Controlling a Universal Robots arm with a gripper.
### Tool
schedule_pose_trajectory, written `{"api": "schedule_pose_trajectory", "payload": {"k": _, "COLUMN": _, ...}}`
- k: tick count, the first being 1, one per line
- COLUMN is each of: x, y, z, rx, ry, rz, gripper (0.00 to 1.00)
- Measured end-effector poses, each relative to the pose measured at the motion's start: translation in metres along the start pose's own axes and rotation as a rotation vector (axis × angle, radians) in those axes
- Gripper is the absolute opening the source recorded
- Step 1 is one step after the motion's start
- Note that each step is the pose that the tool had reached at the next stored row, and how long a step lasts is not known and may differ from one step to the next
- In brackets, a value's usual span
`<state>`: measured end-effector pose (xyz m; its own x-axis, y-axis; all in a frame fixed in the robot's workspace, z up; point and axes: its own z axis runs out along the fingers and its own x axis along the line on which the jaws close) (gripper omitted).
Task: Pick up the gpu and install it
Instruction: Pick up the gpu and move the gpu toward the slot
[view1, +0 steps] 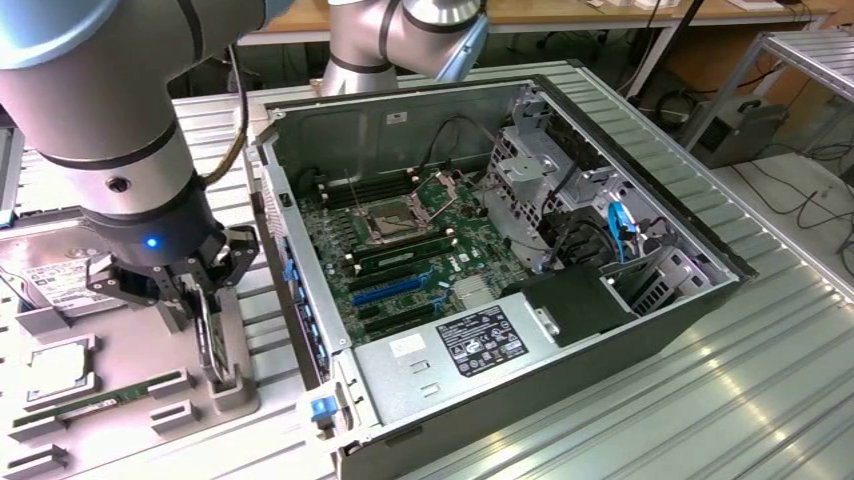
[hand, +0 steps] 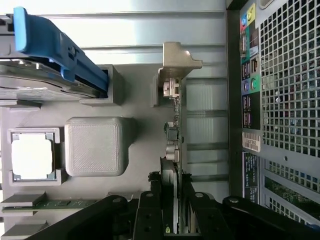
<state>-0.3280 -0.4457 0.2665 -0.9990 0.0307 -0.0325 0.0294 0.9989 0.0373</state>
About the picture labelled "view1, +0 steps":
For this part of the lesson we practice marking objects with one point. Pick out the black plastic air shroud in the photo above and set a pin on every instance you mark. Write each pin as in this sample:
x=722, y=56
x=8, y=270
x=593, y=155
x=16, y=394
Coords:
x=573, y=305

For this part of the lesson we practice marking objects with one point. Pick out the wooden desk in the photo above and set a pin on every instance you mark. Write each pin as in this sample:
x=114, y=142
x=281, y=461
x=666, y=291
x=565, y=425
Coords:
x=567, y=15

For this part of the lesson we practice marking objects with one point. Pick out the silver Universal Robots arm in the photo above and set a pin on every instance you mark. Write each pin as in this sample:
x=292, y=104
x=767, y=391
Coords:
x=80, y=100

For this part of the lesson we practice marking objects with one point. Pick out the blue expansion slot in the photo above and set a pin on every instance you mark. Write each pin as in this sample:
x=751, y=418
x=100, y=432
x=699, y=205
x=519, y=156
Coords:
x=389, y=291

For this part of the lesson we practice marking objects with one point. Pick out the green motherboard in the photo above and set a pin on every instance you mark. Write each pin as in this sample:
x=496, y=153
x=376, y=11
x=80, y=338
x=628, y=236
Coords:
x=407, y=260

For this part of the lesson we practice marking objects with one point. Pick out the CPU chip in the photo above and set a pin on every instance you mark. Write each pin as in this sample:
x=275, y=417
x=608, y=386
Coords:
x=60, y=372

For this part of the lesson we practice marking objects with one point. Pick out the grey power supply unit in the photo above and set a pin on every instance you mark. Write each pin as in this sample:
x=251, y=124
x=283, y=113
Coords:
x=453, y=360

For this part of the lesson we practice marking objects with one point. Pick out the CPU socket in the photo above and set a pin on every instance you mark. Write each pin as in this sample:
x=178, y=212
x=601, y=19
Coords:
x=393, y=222

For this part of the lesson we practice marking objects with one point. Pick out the silver chipset heatsink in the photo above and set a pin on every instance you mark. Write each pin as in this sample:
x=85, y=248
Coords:
x=476, y=291

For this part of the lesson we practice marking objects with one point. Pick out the socket locking lever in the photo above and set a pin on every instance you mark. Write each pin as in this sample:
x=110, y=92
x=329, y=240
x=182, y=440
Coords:
x=355, y=192

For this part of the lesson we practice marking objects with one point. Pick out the metal disk bay cage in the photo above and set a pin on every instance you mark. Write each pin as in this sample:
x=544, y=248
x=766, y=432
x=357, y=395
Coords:
x=527, y=200

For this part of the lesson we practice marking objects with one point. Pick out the metal frame shelf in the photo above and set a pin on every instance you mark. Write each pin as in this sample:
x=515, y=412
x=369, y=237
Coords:
x=800, y=60

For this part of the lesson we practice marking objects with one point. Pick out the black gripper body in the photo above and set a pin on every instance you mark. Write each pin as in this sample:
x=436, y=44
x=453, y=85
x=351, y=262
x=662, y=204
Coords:
x=149, y=235

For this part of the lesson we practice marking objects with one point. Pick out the metal socket cover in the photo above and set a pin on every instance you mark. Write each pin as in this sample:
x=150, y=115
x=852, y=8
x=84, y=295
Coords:
x=436, y=192

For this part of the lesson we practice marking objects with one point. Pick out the grey parts rack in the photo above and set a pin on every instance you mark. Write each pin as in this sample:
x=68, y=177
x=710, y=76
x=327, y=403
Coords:
x=133, y=360

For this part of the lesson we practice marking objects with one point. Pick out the grey box on floor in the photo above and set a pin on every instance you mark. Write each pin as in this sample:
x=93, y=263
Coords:
x=740, y=132

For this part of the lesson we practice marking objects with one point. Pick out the green RAM stick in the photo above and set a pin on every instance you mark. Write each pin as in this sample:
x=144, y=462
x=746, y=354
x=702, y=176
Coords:
x=100, y=399

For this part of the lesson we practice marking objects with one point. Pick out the open black PC case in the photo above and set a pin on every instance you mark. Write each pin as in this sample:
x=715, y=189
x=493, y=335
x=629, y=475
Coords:
x=667, y=200

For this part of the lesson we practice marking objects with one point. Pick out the hard disk drive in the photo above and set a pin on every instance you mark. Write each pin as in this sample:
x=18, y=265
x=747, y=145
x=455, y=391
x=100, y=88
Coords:
x=56, y=285

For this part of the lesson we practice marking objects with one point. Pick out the installed RAM stick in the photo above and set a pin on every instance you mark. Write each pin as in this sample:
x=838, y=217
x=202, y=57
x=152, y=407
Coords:
x=400, y=250

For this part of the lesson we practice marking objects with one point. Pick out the blue case latch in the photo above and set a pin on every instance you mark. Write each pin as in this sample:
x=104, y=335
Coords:
x=321, y=407

